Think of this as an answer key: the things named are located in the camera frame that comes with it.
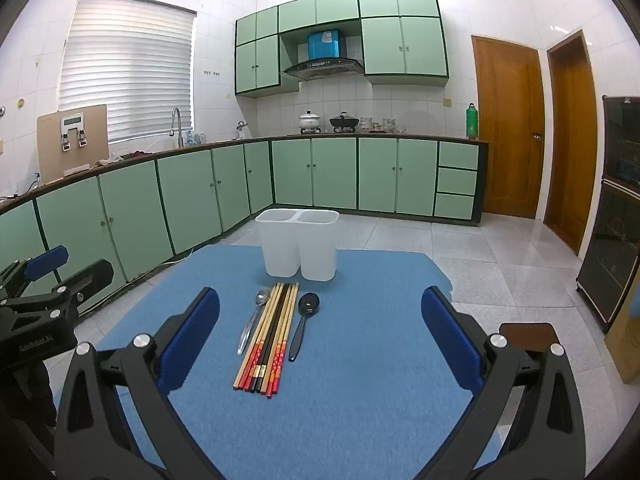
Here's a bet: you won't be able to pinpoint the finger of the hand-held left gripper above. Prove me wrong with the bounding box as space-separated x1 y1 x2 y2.
0 259 115 321
0 246 69 298

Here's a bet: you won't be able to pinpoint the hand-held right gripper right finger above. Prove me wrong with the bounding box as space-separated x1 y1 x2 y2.
415 286 587 480

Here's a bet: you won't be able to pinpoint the brown kitchen countertop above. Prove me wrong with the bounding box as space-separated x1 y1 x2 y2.
0 133 490 216

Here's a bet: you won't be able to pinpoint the black glass-door cabinet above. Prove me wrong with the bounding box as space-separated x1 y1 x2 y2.
576 95 640 333

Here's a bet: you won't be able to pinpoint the crumpled cloth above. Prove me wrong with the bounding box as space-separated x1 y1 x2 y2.
97 150 156 166

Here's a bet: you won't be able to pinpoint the metal spoon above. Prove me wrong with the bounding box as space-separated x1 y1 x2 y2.
237 287 272 356

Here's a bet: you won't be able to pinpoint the white device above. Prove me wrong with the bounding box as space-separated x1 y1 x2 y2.
59 116 87 152

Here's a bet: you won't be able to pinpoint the cardboard box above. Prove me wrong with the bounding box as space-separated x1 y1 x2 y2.
603 305 640 385

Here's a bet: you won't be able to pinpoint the blue table mat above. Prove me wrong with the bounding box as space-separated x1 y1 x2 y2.
57 244 503 480

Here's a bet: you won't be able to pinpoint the chrome kitchen faucet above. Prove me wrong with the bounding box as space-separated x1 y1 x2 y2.
169 107 185 150

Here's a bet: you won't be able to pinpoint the black wok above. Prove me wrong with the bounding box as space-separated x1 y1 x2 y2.
329 112 360 132

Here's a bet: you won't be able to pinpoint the bundle of chopsticks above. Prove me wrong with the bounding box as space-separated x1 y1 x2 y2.
232 281 301 400

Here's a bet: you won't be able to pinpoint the brown wooden board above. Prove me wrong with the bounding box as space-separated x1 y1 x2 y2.
36 104 109 184

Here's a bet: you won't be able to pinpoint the white two-compartment utensil holder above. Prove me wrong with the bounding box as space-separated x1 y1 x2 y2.
255 208 341 282

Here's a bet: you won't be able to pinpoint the black spoon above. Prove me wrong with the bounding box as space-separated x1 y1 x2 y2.
288 292 321 362

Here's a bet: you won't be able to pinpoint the blue box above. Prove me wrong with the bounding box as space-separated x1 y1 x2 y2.
307 30 347 61

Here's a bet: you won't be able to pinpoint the black range hood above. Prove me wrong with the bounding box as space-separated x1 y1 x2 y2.
282 57 364 82

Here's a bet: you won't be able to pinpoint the white window blinds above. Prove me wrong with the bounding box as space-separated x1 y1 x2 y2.
57 0 197 143

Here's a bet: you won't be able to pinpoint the wooden door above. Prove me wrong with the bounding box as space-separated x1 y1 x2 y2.
543 30 599 257
471 35 546 220

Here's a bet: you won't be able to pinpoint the green upper kitchen cabinets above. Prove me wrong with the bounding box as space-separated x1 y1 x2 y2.
235 0 449 99

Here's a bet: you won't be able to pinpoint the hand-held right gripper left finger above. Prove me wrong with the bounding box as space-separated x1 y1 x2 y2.
54 287 226 480

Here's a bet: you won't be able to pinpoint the green kitchen cabinets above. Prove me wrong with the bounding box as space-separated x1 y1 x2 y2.
235 0 449 99
0 137 490 331

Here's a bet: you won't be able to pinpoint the green lower kitchen cabinets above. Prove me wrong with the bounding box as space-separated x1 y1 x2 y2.
0 137 490 331

